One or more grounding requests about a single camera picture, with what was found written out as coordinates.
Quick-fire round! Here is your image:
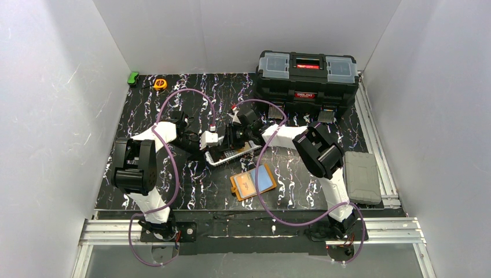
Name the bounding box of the yellow tape measure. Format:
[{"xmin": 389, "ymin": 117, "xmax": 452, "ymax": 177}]
[{"xmin": 153, "ymin": 78, "xmax": 167, "ymax": 91}]

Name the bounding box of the orange leather card holder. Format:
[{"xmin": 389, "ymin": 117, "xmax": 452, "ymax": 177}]
[{"xmin": 230, "ymin": 164, "xmax": 277, "ymax": 202}]

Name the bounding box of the orange credit card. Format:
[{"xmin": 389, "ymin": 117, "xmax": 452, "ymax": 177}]
[
  {"xmin": 234, "ymin": 173, "xmax": 256, "ymax": 197},
  {"xmin": 237, "ymin": 142, "xmax": 252, "ymax": 152}
]

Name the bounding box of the purple cable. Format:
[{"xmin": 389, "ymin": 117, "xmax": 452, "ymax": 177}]
[
  {"xmin": 232, "ymin": 98, "xmax": 366, "ymax": 265},
  {"xmin": 128, "ymin": 88, "xmax": 218, "ymax": 268}
]

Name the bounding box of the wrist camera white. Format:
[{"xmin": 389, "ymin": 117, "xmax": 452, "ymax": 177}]
[
  {"xmin": 228, "ymin": 105, "xmax": 241, "ymax": 126},
  {"xmin": 200, "ymin": 125, "xmax": 219, "ymax": 151}
]

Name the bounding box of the black red toolbox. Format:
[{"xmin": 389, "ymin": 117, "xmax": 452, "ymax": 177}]
[{"xmin": 254, "ymin": 50, "xmax": 360, "ymax": 123}]

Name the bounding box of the aluminium rail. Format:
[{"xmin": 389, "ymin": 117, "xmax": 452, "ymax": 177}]
[
  {"xmin": 355, "ymin": 71, "xmax": 398, "ymax": 199},
  {"xmin": 72, "ymin": 217, "xmax": 436, "ymax": 277}
]

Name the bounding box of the white plastic basket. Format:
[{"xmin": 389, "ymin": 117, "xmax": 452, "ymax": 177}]
[{"xmin": 204, "ymin": 141, "xmax": 261, "ymax": 166}]

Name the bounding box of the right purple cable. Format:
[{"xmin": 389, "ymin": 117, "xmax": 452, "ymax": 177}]
[{"xmin": 232, "ymin": 98, "xmax": 366, "ymax": 265}]

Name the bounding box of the grey plastic case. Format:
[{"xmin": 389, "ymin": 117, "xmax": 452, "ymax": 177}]
[{"xmin": 343, "ymin": 151, "xmax": 382, "ymax": 205}]

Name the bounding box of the green small object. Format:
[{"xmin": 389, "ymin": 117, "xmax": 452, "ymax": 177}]
[{"xmin": 127, "ymin": 72, "xmax": 140, "ymax": 87}]

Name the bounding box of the aluminium right rail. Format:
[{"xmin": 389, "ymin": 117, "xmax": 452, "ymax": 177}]
[{"xmin": 355, "ymin": 71, "xmax": 398, "ymax": 199}]

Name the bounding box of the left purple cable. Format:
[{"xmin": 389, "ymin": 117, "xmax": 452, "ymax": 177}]
[{"xmin": 128, "ymin": 88, "xmax": 218, "ymax": 268}]

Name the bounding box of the aluminium front rail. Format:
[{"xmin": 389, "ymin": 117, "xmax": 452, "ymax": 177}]
[{"xmin": 72, "ymin": 217, "xmax": 436, "ymax": 277}]

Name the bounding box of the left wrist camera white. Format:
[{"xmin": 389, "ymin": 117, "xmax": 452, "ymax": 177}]
[{"xmin": 200, "ymin": 125, "xmax": 219, "ymax": 151}]

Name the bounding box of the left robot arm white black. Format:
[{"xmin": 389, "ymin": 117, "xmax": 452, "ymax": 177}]
[{"xmin": 109, "ymin": 111, "xmax": 204, "ymax": 225}]

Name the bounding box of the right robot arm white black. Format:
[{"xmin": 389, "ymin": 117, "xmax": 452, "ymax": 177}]
[{"xmin": 224, "ymin": 107, "xmax": 356, "ymax": 238}]

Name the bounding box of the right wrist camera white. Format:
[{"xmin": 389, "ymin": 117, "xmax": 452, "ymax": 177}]
[{"xmin": 228, "ymin": 105, "xmax": 241, "ymax": 126}]

